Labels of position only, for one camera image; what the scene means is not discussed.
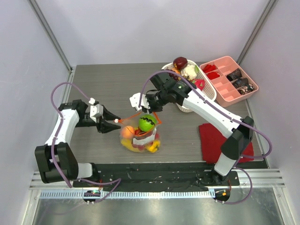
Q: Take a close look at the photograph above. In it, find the green ball with black marks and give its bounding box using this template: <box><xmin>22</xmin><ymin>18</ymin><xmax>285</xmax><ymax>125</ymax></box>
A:
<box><xmin>138</xmin><ymin>114</ymin><xmax>157</xmax><ymax>132</ymax></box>

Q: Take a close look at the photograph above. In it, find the peach fruit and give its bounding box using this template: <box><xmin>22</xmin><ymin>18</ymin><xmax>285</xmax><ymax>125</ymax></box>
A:
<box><xmin>120</xmin><ymin>126</ymin><xmax>135</xmax><ymax>139</ymax></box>

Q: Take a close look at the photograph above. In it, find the red strawberry cluster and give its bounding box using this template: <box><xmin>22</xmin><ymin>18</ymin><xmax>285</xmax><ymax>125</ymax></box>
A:
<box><xmin>132</xmin><ymin>128</ymin><xmax>160</xmax><ymax>152</ymax></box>

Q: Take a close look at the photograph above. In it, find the clear orange zip top bag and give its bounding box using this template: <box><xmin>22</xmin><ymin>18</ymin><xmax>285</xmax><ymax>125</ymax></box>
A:
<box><xmin>114</xmin><ymin>112</ymin><xmax>161</xmax><ymax>153</ymax></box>

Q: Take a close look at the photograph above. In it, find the yellow mango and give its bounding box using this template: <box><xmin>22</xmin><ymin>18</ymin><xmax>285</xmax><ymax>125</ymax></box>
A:
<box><xmin>120</xmin><ymin>138</ymin><xmax>140</xmax><ymax>152</ymax></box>

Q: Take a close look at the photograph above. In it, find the yellow bell pepper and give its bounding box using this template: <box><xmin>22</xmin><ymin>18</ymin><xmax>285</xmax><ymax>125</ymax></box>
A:
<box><xmin>145</xmin><ymin>140</ymin><xmax>161</xmax><ymax>153</ymax></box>

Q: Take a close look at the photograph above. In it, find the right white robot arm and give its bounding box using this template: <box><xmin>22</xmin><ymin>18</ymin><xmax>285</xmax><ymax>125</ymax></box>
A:
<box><xmin>130</xmin><ymin>70</ymin><xmax>254</xmax><ymax>185</ymax></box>

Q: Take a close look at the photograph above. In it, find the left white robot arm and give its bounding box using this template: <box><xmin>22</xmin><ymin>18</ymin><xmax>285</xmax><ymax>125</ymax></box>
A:
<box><xmin>35</xmin><ymin>99</ymin><xmax>120</xmax><ymax>187</ymax></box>

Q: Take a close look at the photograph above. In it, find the purple grape bunch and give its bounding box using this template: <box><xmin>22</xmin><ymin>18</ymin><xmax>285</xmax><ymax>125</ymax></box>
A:
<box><xmin>168</xmin><ymin>69</ymin><xmax>178</xmax><ymax>81</ymax></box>

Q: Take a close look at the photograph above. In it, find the white cauliflower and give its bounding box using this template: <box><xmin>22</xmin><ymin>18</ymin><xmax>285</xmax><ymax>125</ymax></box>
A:
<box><xmin>180</xmin><ymin>65</ymin><xmax>197</xmax><ymax>81</ymax></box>

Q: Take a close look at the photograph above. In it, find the dark red apple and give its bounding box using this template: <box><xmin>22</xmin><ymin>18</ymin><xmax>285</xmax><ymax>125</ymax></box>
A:
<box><xmin>173</xmin><ymin>57</ymin><xmax>188</xmax><ymax>70</ymax></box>

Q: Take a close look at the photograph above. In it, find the pink dragon fruit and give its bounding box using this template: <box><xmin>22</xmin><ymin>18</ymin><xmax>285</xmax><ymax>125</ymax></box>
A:
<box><xmin>193</xmin><ymin>79</ymin><xmax>205</xmax><ymax>91</ymax></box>

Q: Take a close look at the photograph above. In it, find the white fruit basket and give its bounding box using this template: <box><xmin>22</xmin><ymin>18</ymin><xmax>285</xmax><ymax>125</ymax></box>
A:
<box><xmin>161</xmin><ymin>60</ymin><xmax>217</xmax><ymax>113</ymax></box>

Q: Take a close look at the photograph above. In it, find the red item in tray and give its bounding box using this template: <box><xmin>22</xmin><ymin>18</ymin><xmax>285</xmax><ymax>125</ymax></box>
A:
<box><xmin>203</xmin><ymin>64</ymin><xmax>217</xmax><ymax>73</ymax></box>

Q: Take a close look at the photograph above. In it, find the red folded cloth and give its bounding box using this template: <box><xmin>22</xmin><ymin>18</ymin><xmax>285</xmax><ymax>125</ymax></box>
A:
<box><xmin>198</xmin><ymin>123</ymin><xmax>240</xmax><ymax>164</ymax></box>

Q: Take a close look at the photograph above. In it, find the pink compartment tray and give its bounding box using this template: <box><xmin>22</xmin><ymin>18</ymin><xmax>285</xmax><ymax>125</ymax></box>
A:
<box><xmin>199</xmin><ymin>56</ymin><xmax>259</xmax><ymax>107</ymax></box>

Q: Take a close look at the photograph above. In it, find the brown patterned cup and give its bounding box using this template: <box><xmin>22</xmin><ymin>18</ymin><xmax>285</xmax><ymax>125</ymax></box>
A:
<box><xmin>226</xmin><ymin>68</ymin><xmax>242</xmax><ymax>81</ymax></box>

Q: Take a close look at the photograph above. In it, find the dark patterned cup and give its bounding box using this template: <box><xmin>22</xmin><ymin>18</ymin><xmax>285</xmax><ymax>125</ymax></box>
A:
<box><xmin>232</xmin><ymin>78</ymin><xmax>248</xmax><ymax>89</ymax></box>

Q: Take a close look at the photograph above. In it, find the floral patterned cup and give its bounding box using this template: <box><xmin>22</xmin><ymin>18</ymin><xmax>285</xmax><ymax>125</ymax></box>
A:
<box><xmin>238</xmin><ymin>84</ymin><xmax>255</xmax><ymax>95</ymax></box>

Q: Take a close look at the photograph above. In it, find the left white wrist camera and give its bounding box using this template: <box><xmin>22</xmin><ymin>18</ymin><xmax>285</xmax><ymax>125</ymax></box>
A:
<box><xmin>89</xmin><ymin>97</ymin><xmax>103</xmax><ymax>123</ymax></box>

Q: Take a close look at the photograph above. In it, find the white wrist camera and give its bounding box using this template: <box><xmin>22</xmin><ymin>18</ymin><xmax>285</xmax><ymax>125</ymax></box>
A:
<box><xmin>89</xmin><ymin>97</ymin><xmax>103</xmax><ymax>123</ymax></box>
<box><xmin>129</xmin><ymin>92</ymin><xmax>150</xmax><ymax>112</ymax></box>

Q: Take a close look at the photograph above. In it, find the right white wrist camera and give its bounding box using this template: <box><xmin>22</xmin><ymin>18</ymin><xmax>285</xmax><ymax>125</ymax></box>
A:
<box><xmin>129</xmin><ymin>92</ymin><xmax>150</xmax><ymax>112</ymax></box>

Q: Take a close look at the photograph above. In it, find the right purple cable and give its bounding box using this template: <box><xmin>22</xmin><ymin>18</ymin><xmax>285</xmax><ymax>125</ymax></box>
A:
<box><xmin>138</xmin><ymin>70</ymin><xmax>273</xmax><ymax>205</ymax></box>

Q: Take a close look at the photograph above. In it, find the purple cable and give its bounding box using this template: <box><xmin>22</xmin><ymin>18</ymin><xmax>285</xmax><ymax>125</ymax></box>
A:
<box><xmin>138</xmin><ymin>70</ymin><xmax>273</xmax><ymax>205</ymax></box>
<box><xmin>51</xmin><ymin>82</ymin><xmax>121</xmax><ymax>203</ymax></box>

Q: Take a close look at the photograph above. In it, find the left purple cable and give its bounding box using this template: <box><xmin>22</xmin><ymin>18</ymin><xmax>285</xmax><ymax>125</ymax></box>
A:
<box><xmin>51</xmin><ymin>82</ymin><xmax>121</xmax><ymax>203</ymax></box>

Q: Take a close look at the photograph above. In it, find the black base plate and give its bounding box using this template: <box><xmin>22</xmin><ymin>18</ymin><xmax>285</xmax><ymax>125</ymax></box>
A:
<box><xmin>72</xmin><ymin>161</ymin><xmax>241</xmax><ymax>193</ymax></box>

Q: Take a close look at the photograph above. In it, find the white perforated cable duct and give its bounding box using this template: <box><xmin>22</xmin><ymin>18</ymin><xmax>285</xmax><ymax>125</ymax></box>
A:
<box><xmin>40</xmin><ymin>189</ymin><xmax>215</xmax><ymax>199</ymax></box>

